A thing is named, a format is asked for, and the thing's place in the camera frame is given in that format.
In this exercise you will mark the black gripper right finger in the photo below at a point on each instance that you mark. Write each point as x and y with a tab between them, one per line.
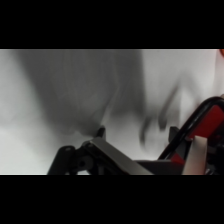
203	133

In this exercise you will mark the orange plastic cup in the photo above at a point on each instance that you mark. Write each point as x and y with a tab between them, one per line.
222	52

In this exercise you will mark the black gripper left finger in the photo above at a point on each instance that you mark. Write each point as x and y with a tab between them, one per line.
85	158

